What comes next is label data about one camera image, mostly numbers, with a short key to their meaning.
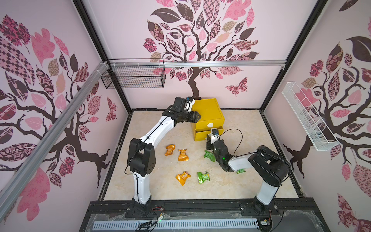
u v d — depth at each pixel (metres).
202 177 0.83
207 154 0.92
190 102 0.79
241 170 0.85
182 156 0.92
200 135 0.90
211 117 0.87
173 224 0.70
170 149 0.96
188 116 0.79
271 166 0.49
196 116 0.80
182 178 0.83
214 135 0.78
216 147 0.71
